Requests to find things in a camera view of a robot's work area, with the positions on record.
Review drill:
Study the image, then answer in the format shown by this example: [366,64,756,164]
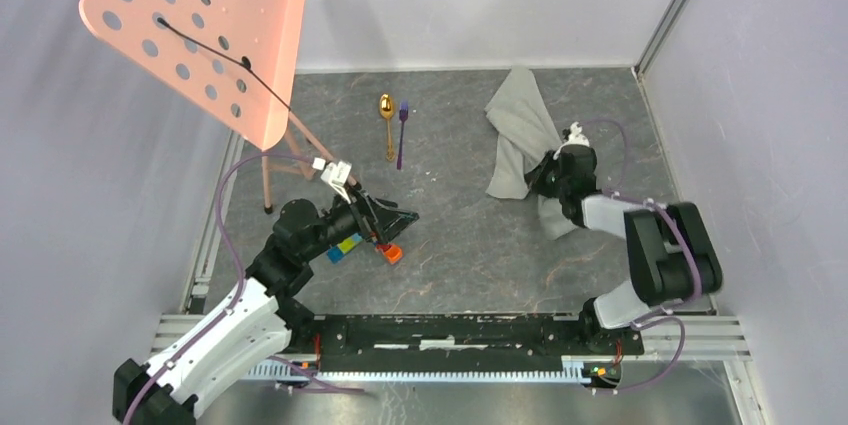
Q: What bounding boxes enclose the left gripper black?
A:
[301,181,418,262]

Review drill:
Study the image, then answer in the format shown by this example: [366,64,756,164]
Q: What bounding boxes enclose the grey cloth napkin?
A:
[484,67,577,240]

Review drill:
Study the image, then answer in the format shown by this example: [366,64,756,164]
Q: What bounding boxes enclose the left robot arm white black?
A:
[112,185,420,424]

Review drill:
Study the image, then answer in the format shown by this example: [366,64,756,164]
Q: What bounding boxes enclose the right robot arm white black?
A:
[524,144,723,353]

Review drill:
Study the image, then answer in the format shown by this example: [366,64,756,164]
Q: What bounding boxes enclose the colourful toy block pile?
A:
[325,234,404,265]

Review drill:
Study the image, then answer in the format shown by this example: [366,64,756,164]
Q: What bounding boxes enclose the purple fork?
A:
[396,100,410,170]

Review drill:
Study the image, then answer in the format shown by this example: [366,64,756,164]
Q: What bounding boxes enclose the gold spoon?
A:
[378,93,396,162]

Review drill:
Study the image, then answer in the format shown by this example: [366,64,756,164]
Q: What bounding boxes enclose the pink perforated music stand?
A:
[78,0,333,179]

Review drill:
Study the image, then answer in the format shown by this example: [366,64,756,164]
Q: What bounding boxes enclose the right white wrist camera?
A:
[562,121,590,147]

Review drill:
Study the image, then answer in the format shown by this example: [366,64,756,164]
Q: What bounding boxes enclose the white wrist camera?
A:
[562,121,590,147]
[312,157,352,204]

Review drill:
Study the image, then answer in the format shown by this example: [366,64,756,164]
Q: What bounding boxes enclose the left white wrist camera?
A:
[312,157,352,204]

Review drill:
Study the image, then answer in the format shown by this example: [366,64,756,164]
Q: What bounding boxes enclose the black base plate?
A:
[281,313,645,373]

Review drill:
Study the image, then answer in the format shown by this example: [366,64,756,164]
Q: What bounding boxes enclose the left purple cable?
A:
[122,153,366,425]

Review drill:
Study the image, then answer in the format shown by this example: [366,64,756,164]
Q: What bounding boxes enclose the aluminium frame rail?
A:
[148,312,753,387]

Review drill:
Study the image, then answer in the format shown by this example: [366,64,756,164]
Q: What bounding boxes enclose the black cord on stand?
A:
[156,0,311,112]

